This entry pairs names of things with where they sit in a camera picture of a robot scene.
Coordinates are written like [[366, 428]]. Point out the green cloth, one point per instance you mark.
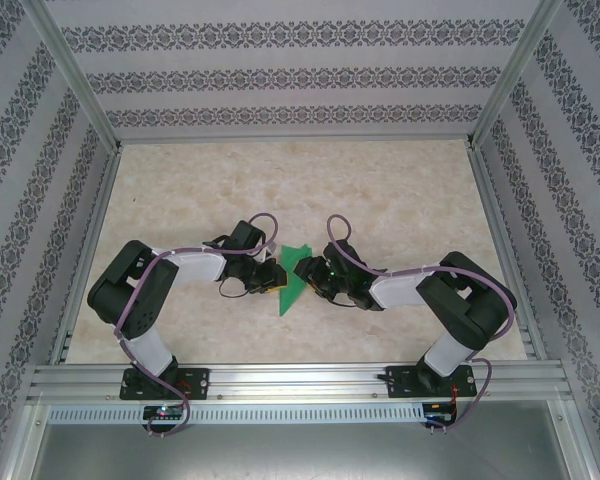
[[290, 257]]

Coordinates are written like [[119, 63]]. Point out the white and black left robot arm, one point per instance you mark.
[[200, 265]]

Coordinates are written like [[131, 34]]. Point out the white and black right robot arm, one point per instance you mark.
[[400, 290]]

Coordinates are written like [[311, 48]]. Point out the grey metal shelf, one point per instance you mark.
[[300, 455]]

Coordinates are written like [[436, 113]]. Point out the aluminium mounting rail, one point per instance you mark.
[[300, 382]]

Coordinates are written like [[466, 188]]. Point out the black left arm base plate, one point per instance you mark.
[[197, 382]]

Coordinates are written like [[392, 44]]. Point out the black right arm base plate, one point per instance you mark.
[[397, 382]]

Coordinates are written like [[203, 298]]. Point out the aluminium side rail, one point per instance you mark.
[[102, 200], [486, 200]]

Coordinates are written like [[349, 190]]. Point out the aluminium frame post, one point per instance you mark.
[[78, 75], [510, 75]]

